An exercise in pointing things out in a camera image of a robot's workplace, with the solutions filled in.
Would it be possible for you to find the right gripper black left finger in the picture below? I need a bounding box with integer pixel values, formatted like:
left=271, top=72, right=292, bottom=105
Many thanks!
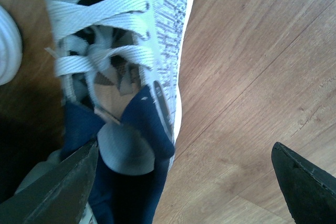
left=1, top=141, right=98, bottom=223

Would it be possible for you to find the grey knit sneaker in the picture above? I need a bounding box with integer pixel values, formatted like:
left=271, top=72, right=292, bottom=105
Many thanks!
left=17, top=0, right=193, bottom=223
left=1, top=6, right=23, bottom=85

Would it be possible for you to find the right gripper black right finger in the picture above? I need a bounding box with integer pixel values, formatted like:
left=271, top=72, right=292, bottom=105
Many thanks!
left=271, top=142, right=335, bottom=223

